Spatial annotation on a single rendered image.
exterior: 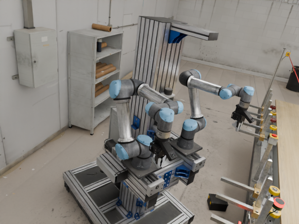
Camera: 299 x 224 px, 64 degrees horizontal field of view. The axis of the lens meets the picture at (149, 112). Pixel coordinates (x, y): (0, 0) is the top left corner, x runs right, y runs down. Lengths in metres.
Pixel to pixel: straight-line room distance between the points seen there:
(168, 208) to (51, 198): 1.30
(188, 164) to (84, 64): 2.18
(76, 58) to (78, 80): 0.32
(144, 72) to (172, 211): 1.53
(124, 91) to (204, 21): 7.95
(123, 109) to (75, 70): 2.21
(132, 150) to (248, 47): 8.08
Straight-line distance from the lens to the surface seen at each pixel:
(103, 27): 3.95
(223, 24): 9.30
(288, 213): 2.14
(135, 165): 1.78
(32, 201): 3.06
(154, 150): 1.34
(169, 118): 1.20
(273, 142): 2.36
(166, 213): 2.67
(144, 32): 1.78
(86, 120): 3.94
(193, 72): 2.06
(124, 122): 1.60
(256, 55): 9.43
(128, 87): 1.58
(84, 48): 3.55
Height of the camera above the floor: 2.19
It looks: 26 degrees down
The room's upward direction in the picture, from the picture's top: 9 degrees clockwise
